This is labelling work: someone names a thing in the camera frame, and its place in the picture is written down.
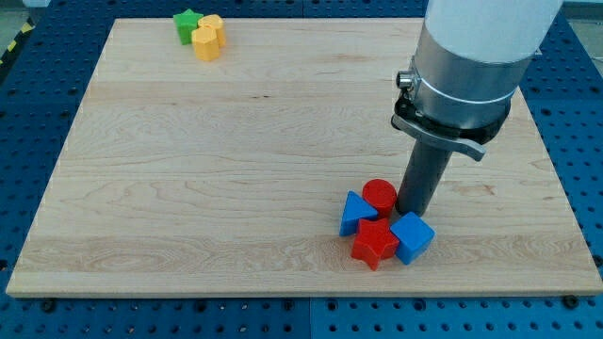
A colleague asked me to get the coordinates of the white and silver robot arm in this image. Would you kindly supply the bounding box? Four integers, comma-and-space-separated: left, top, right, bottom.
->
391, 0, 562, 161

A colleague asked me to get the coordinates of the blue triangle block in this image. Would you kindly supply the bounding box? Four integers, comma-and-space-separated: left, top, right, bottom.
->
339, 191, 378, 236

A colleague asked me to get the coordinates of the red cylinder block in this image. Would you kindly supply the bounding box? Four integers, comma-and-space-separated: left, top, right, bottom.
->
362, 179, 398, 218

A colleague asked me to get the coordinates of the light wooden board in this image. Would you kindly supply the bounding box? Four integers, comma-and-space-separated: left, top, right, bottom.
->
7, 19, 602, 299

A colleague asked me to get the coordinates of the red star block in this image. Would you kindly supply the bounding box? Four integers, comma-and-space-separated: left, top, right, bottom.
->
350, 218, 399, 270

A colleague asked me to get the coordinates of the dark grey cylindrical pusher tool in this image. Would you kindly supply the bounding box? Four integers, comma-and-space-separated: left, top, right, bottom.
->
396, 141, 451, 217

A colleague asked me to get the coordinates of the blue cube block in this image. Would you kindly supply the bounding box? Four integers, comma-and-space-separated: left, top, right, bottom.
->
390, 212, 435, 266

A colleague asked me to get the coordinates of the yellow hexagon block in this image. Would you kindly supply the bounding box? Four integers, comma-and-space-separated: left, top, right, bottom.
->
191, 26, 220, 61

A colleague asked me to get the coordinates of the yellow cylinder block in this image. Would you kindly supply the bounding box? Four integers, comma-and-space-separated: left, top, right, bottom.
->
198, 14, 226, 47

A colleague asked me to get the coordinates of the green star block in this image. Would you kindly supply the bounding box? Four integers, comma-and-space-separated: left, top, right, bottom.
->
172, 8, 204, 45

